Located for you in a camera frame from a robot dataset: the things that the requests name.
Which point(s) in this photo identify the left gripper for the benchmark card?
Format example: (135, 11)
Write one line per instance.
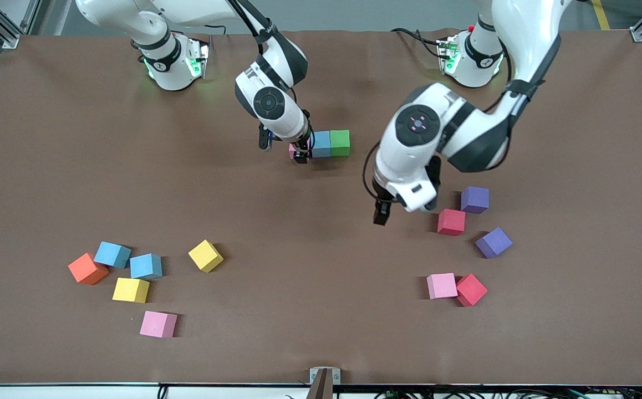
(381, 211)

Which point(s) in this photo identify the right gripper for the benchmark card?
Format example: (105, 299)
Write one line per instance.
(301, 149)

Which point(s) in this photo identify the blue foam block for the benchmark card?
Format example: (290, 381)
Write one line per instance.
(146, 266)
(321, 144)
(112, 255)

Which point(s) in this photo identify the green foam block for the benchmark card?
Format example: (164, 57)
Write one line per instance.
(340, 142)

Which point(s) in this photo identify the red foam block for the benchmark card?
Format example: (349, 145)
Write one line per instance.
(471, 290)
(451, 221)

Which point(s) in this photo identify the purple foam block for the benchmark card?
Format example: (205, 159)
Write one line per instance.
(494, 242)
(475, 199)

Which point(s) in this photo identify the yellow foam block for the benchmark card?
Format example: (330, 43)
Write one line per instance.
(131, 290)
(205, 255)

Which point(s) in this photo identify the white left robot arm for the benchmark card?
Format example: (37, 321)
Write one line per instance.
(473, 72)

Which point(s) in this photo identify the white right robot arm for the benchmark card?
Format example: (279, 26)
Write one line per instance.
(174, 75)

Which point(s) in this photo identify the table cover mat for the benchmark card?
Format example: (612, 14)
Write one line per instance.
(77, 138)

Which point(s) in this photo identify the orange foam block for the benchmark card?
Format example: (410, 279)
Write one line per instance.
(87, 269)

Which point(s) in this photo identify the grey metal bracket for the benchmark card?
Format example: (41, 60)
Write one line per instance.
(325, 377)

